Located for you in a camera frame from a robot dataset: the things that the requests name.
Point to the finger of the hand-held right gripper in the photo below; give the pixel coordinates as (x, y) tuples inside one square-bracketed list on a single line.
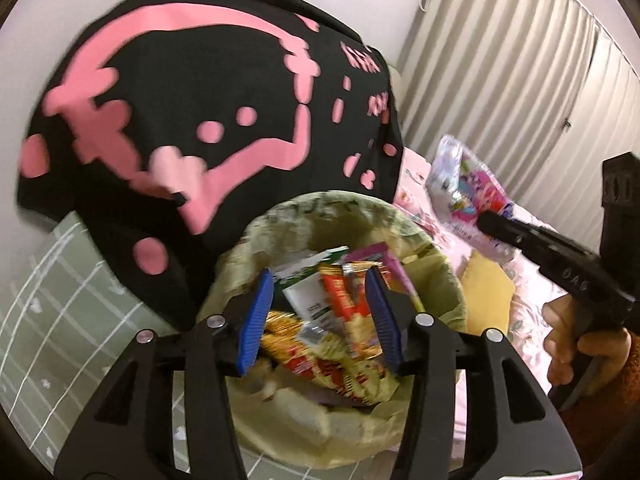
[(510, 232)]

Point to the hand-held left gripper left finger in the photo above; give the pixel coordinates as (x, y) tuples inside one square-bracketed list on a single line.
[(255, 320)]

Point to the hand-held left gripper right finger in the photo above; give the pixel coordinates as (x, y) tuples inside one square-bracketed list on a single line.
[(385, 320)]

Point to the green and white wrapper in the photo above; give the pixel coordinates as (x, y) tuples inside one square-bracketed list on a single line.
[(305, 295)]

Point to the long pink wrapper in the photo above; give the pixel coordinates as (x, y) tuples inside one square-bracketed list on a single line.
[(395, 265)]

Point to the purple and silver packet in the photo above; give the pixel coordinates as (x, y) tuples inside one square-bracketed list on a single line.
[(470, 185)]

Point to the yellow-lined waste bin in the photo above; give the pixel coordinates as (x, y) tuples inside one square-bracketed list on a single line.
[(300, 425)]

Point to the person's right forearm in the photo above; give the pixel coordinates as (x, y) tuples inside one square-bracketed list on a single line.
[(610, 400)]

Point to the person's right hand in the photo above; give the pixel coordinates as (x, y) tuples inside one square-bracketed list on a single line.
[(557, 335)]

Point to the red snack wrapper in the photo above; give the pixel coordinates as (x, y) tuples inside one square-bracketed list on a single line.
[(345, 305)]

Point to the yellow cushion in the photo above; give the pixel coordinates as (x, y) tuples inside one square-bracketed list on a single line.
[(487, 290)]

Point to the pink floral bed sheet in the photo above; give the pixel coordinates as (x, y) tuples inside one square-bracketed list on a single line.
[(525, 320)]

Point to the striped beige curtain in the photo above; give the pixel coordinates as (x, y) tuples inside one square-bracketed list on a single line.
[(525, 60)]

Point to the beige headboard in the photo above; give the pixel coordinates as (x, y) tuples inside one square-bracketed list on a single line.
[(397, 95)]

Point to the green checked cloth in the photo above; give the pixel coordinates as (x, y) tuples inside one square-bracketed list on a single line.
[(50, 320)]

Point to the black and pink blanket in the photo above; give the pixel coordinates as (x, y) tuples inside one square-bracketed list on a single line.
[(200, 85)]

